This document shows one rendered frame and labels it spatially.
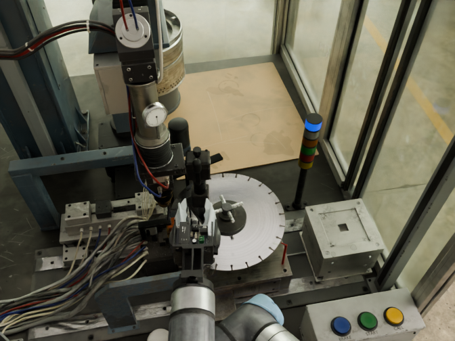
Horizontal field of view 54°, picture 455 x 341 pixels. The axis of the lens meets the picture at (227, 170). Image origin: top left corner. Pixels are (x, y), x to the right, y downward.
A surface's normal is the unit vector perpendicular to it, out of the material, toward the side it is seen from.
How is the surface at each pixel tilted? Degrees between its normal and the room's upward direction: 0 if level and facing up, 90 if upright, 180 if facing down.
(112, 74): 90
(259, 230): 0
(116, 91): 90
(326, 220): 0
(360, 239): 0
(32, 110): 90
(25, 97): 90
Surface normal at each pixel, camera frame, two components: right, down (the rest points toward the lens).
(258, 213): 0.00, -0.65
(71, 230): 0.18, 0.75
